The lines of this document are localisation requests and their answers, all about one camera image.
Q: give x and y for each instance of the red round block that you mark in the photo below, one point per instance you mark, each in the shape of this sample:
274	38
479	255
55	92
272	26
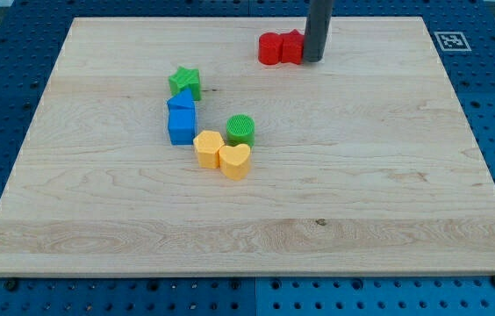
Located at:
270	48

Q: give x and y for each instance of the red star block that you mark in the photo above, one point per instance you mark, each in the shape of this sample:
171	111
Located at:
293	47

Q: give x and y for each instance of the yellow heart block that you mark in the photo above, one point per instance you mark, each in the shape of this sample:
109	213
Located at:
234	161

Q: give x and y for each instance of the green cylinder block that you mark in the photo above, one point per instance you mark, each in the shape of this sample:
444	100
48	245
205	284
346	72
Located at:
240	129

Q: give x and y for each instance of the yellow hexagon block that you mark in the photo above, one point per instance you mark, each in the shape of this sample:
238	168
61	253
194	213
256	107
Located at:
206	146

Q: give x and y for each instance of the blue cube block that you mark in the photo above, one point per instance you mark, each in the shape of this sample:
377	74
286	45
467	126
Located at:
182	126

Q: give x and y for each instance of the blue triangle block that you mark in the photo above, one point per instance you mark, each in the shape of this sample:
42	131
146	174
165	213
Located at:
182	100

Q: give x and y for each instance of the green star block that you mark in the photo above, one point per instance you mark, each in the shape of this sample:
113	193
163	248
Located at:
186	78

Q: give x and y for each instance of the light wooden board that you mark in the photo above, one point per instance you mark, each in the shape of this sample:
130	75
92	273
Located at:
363	164

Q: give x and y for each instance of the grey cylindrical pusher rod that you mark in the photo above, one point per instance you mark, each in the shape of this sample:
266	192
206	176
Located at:
316	29

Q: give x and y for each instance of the white fiducial marker tag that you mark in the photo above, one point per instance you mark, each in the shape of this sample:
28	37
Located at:
450	41

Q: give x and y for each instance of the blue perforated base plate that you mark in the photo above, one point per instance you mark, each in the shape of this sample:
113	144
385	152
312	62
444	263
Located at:
31	34

